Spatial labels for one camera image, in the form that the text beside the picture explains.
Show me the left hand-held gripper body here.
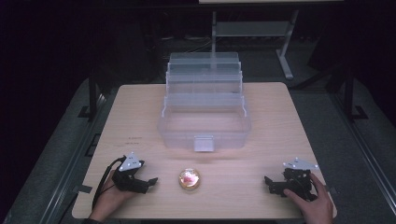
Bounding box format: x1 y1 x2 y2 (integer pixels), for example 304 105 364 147
111 151 149 192

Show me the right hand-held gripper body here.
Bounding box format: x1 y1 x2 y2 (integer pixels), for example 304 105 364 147
281 157 319 201

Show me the clear plastic tiered storage box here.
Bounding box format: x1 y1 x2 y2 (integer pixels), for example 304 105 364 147
157 51 252 153

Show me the person's right hand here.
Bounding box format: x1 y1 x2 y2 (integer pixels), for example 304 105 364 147
282 172 335 224

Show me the grey tape strip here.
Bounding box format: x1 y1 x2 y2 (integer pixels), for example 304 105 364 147
73 184 93 194

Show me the grey metal stand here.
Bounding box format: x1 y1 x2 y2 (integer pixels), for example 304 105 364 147
211 9 301 80

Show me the black cable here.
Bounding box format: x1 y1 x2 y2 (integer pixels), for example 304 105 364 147
92 156 126 210

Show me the grey metal floor rail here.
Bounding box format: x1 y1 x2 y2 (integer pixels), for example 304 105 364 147
329 91 396 208
38 90 119 224

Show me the black metal post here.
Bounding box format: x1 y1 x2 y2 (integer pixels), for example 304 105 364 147
343 66 369 121
78 69 99 121

